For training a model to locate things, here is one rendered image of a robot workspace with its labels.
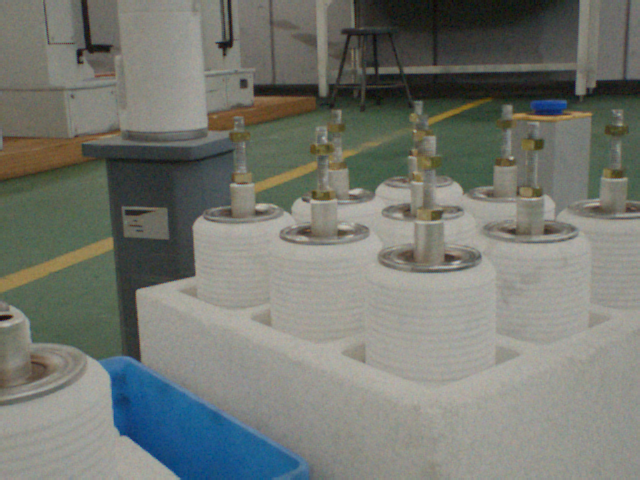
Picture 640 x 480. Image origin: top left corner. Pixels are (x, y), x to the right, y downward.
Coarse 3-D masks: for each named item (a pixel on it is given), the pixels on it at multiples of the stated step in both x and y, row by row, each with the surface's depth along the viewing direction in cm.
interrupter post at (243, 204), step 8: (232, 184) 80; (248, 184) 79; (232, 192) 79; (240, 192) 79; (248, 192) 79; (232, 200) 80; (240, 200) 79; (248, 200) 79; (232, 208) 80; (240, 208) 79; (248, 208) 80; (232, 216) 80; (240, 216) 80; (248, 216) 80
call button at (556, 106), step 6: (534, 102) 100; (540, 102) 100; (546, 102) 99; (552, 102) 99; (558, 102) 99; (564, 102) 100; (534, 108) 100; (540, 108) 100; (546, 108) 99; (552, 108) 99; (558, 108) 99; (534, 114) 101; (540, 114) 100; (546, 114) 100; (552, 114) 100
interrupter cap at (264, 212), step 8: (216, 208) 82; (224, 208) 83; (256, 208) 83; (264, 208) 82; (272, 208) 82; (280, 208) 81; (208, 216) 79; (216, 216) 79; (224, 216) 79; (256, 216) 78; (264, 216) 78; (272, 216) 78; (280, 216) 79
